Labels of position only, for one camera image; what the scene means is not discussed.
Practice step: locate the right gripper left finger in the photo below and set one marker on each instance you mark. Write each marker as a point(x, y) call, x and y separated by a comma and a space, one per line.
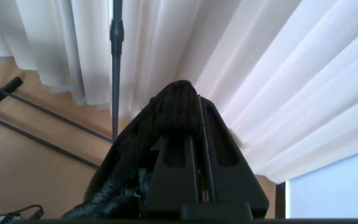
point(172, 186)

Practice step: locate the black clothes rack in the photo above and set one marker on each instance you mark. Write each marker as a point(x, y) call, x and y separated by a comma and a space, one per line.
point(117, 77)

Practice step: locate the black shorts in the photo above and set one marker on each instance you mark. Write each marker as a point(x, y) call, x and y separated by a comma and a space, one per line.
point(176, 105)

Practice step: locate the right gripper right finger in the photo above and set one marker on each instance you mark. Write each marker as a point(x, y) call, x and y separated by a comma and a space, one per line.
point(238, 186)

